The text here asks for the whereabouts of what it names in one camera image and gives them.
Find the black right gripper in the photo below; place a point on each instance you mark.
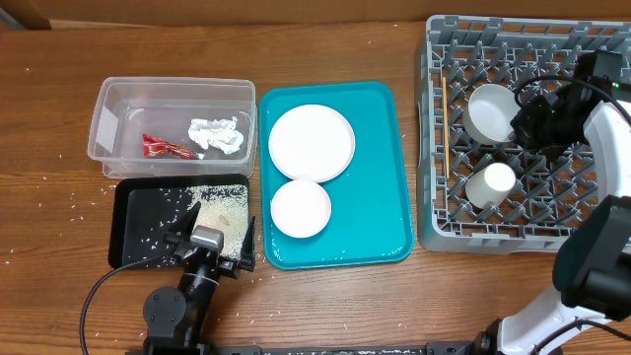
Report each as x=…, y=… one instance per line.
x=525, y=126

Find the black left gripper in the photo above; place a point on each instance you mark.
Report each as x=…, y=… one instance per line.
x=230, y=266

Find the pile of rice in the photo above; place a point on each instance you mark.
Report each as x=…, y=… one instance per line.
x=222, y=207

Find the grey bowl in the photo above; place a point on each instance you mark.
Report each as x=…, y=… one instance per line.
x=488, y=115

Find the wooden chopstick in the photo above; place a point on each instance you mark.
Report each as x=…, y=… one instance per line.
x=446, y=126

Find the white tissue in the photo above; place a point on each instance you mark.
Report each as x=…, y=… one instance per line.
x=221, y=134

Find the red snack wrapper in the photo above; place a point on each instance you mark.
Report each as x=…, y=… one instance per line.
x=155, y=147

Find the large white plate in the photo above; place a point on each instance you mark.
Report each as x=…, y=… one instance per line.
x=312, y=142

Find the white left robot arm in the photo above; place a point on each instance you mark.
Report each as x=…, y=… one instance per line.
x=175, y=315

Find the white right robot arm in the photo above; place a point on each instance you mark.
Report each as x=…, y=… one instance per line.
x=591, y=274

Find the grey dishwasher rack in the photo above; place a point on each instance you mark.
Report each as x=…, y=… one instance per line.
x=552, y=196

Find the white paper cup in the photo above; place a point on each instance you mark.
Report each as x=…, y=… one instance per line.
x=490, y=186

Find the black tray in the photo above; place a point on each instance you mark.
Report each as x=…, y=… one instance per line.
x=130, y=237

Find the clear plastic bin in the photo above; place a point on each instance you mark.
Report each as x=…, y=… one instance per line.
x=129, y=107

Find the teal serving tray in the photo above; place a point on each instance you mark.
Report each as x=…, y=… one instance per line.
x=371, y=220

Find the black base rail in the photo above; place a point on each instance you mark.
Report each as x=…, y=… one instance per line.
x=345, y=349

